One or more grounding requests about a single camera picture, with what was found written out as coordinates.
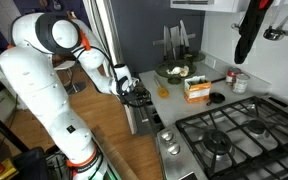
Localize small black skillet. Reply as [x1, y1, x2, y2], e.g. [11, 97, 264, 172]
[206, 92, 225, 106]

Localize magnetic knife rack with knives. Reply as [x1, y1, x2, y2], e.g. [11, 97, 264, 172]
[153, 20, 195, 60]

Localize black oven mitt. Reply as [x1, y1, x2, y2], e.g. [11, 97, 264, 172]
[234, 0, 274, 64]

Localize small green glass cake stand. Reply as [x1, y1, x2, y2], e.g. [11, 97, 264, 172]
[184, 53, 205, 63]

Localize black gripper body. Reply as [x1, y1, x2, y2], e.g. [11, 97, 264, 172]
[117, 77, 151, 108]

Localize red labelled tin can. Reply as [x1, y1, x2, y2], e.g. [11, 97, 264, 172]
[226, 67, 241, 86]

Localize white wall outlet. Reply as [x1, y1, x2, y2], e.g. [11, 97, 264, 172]
[204, 56, 216, 68]

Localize hanging steel ladle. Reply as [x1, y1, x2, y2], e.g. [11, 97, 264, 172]
[262, 0, 288, 42]

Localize wooden robot stand board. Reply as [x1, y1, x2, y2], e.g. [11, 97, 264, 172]
[92, 126, 139, 180]

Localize garlic bulbs on stand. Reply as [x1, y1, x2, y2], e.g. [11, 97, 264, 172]
[166, 66, 189, 77]

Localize stainless gas stove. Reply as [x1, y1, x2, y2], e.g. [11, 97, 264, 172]
[157, 96, 288, 180]

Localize orange cardboard box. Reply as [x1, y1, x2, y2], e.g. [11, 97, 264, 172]
[184, 75, 211, 103]

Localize white upper cabinet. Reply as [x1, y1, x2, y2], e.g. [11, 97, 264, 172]
[170, 0, 250, 13]

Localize bigger orange smiley spatula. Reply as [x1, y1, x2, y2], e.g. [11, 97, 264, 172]
[154, 79, 169, 98]

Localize large green glass cake stand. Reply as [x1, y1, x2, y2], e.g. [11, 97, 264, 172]
[155, 60, 196, 84]

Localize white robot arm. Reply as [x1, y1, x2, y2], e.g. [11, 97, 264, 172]
[0, 13, 139, 180]

